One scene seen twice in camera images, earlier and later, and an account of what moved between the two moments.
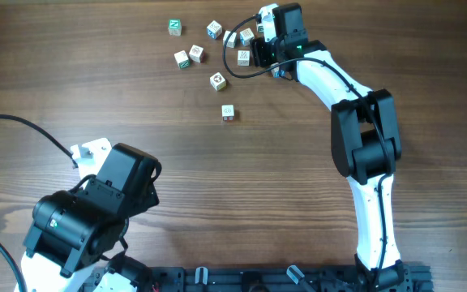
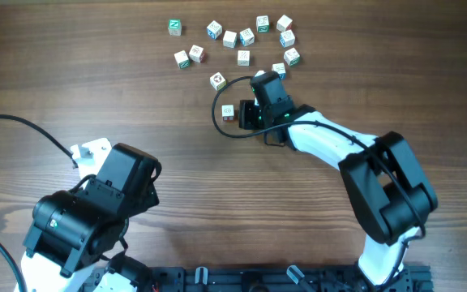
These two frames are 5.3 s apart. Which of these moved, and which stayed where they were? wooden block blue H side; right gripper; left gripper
Moved: right gripper
Stayed: left gripper; wooden block blue H side
